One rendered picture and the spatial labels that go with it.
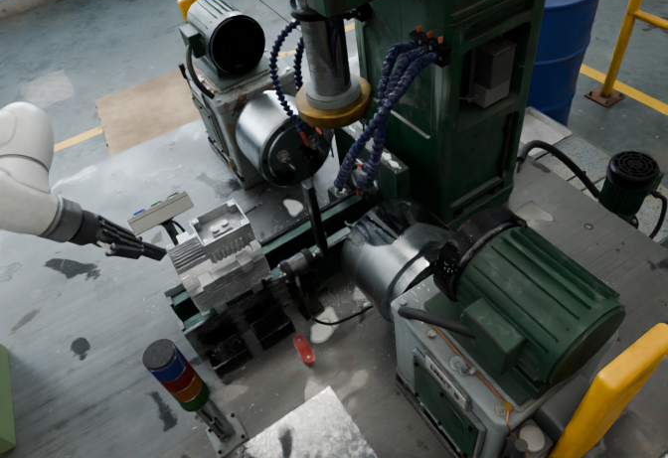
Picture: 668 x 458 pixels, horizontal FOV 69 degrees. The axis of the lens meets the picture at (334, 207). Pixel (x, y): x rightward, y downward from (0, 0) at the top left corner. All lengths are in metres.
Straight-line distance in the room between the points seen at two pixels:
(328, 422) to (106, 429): 0.59
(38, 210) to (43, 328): 0.70
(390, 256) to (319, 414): 0.37
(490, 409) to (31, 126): 1.01
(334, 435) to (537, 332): 0.53
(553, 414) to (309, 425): 0.49
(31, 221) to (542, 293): 0.90
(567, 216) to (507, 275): 0.87
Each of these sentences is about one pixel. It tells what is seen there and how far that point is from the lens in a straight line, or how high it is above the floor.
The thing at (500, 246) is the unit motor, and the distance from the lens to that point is 0.80.
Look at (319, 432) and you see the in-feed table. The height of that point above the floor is 0.92.
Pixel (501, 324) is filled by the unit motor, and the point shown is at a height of 1.31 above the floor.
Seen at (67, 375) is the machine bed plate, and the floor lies 0.80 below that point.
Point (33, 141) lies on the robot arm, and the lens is 1.15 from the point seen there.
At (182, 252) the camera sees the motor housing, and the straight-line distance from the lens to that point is 1.22.
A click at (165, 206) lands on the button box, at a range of 1.40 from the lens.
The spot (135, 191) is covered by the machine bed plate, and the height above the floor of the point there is 0.80.
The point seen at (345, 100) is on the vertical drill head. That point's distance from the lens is 1.10.
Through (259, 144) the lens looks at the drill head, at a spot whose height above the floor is 1.12.
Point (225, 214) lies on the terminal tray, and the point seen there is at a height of 1.12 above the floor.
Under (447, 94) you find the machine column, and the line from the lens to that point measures 1.14.
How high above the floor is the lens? 1.97
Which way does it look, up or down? 46 degrees down
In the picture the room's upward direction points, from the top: 11 degrees counter-clockwise
